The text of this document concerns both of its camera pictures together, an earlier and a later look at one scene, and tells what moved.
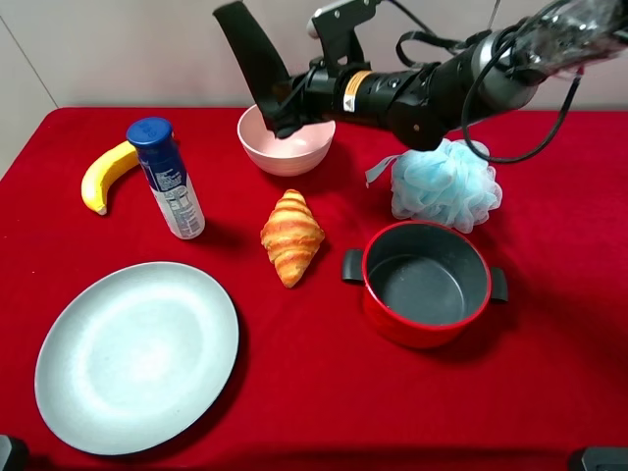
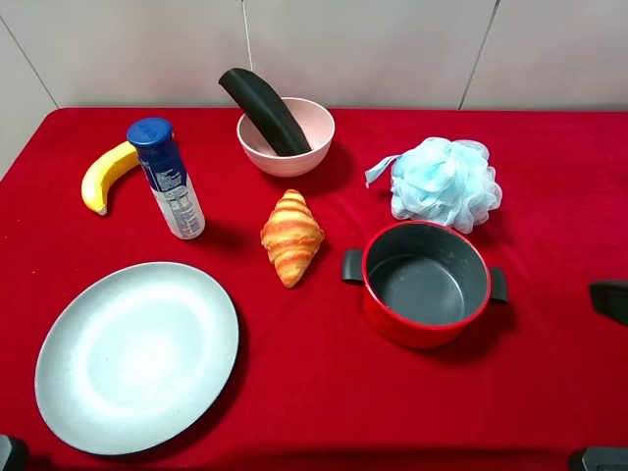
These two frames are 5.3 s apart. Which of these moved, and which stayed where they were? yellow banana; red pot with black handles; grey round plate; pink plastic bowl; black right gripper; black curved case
Moved: black curved case; black right gripper
Stayed: pink plastic bowl; grey round plate; red pot with black handles; yellow banana
